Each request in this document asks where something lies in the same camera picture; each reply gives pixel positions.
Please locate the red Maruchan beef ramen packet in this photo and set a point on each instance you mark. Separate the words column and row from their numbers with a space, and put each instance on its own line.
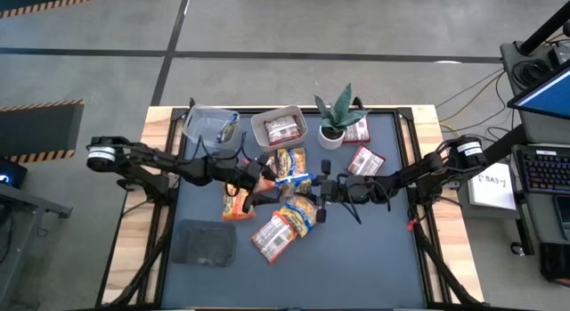
column 358, row 133
column 282, row 129
column 365, row 161

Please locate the clear plastic bin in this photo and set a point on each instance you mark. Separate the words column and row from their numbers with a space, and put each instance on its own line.
column 200, row 124

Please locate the black hazard-striped floor mat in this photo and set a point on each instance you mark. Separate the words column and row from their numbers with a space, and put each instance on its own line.
column 40, row 128

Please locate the snake plant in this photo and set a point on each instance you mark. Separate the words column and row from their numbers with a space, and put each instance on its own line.
column 331, row 139

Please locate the black stand pole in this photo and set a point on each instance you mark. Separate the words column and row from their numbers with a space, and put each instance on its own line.
column 545, row 30

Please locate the orange Maruchan chicken ramen packet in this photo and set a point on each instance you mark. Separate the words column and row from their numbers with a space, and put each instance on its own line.
column 272, row 236
column 236, row 206
column 266, row 186

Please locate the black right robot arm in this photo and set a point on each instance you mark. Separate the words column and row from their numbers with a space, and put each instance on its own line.
column 423, row 173

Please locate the hazard-striped floor tape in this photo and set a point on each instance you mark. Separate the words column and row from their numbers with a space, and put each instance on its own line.
column 58, row 1

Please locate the blue Maruchan soy ramen packet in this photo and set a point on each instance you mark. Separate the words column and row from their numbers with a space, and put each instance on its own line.
column 228, row 129
column 291, row 161
column 300, row 215
column 294, row 182

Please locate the white labelled paper sheet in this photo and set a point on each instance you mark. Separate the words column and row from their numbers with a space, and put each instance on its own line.
column 492, row 193

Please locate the grey metal desk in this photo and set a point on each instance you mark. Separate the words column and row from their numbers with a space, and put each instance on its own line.
column 22, row 213

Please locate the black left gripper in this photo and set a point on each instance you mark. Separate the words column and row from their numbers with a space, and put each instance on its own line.
column 236, row 175

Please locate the dark grey plastic bin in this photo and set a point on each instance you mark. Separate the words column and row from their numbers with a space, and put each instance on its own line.
column 204, row 243

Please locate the black backlit keyboard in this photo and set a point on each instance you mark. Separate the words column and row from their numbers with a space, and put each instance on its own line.
column 548, row 170

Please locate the black device with blue light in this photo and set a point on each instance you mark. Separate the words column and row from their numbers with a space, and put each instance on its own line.
column 9, row 175

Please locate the grey equipment cart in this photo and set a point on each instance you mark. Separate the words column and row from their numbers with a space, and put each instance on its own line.
column 541, row 133

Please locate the black caster wheel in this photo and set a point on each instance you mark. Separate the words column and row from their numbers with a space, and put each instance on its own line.
column 518, row 249

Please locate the dark tablet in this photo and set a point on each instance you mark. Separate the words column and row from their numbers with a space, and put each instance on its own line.
column 563, row 215

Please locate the red tag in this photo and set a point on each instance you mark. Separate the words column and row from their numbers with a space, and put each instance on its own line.
column 412, row 224

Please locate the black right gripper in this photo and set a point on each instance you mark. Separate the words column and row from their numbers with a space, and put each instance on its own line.
column 354, row 188

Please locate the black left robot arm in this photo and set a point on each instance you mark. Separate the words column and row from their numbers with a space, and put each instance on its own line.
column 156, row 161

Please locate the black box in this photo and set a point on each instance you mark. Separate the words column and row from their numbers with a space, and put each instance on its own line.
column 554, row 262

